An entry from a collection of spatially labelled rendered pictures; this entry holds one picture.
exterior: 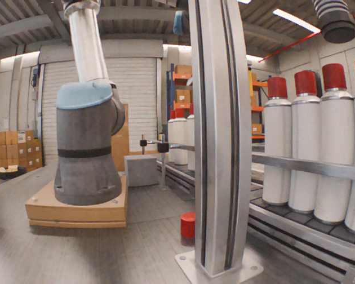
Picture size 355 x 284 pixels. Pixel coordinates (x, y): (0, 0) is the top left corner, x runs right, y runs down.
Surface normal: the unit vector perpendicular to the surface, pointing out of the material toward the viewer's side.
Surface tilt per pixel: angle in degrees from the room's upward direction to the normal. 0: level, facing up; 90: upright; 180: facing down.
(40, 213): 90
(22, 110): 90
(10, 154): 90
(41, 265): 0
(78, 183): 76
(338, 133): 90
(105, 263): 0
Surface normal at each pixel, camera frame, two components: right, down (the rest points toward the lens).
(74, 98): 0.18, 0.07
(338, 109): -0.76, 0.05
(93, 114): 0.71, 0.09
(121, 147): 0.38, 0.04
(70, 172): 0.04, -0.19
